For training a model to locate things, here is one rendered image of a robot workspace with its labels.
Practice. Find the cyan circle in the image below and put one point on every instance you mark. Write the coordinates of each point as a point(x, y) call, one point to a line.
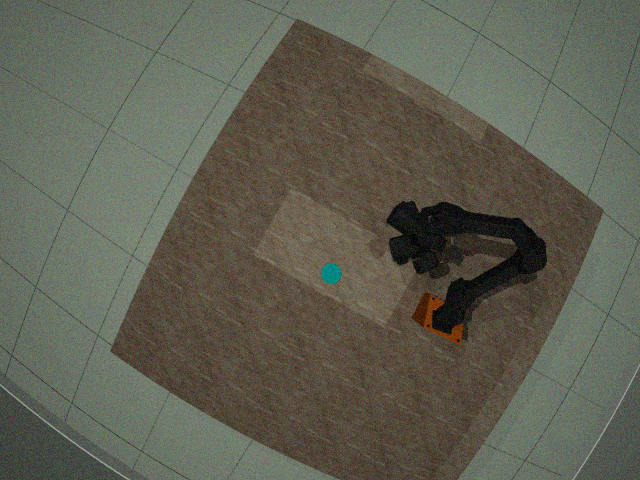
point(331, 273)

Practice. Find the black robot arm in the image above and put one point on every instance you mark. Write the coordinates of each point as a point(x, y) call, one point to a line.
point(448, 220)

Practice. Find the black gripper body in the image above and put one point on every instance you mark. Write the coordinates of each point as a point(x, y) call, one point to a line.
point(427, 262)

